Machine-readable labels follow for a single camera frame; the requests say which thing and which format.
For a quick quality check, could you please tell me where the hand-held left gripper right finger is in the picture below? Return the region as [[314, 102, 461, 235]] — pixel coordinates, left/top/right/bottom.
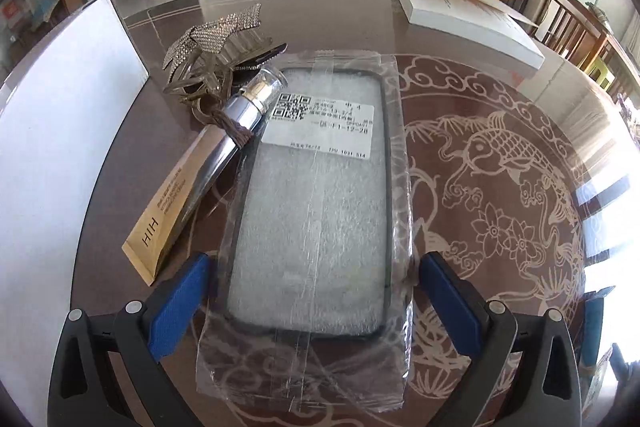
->
[[419, 251, 583, 427]]

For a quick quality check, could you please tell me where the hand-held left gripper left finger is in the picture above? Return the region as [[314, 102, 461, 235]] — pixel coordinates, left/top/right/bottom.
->
[[47, 253, 211, 427]]

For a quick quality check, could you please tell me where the blue and white box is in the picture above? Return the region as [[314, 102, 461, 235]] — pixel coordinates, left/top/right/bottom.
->
[[581, 285, 617, 370]]

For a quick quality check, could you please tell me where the phone case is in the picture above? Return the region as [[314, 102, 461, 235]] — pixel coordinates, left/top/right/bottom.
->
[[196, 49, 416, 410]]

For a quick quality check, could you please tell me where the gold and silver cosmetic tube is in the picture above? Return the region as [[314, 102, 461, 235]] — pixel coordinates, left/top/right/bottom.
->
[[121, 63, 290, 286]]

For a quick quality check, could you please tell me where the white foam board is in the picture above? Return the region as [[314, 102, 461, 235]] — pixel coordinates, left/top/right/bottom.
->
[[0, 0, 150, 427]]

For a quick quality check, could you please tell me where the black hair clip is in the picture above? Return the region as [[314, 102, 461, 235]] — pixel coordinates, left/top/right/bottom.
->
[[235, 43, 288, 80]]

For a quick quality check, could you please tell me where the rhinestone hair clip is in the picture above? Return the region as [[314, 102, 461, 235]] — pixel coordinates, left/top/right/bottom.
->
[[162, 3, 273, 100]]

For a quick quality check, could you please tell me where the flat white box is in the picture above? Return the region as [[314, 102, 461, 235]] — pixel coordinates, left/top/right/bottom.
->
[[393, 0, 546, 70]]

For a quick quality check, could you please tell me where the wooden chair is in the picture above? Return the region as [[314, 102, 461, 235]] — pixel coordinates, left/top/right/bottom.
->
[[532, 0, 613, 72], [595, 32, 640, 108]]

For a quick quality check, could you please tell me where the dining table with blue cloth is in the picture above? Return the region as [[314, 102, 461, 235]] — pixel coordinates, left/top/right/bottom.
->
[[27, 0, 71, 28]]

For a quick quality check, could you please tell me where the brown tassel keychain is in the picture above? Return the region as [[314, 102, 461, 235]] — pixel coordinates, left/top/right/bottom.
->
[[182, 92, 256, 148]]

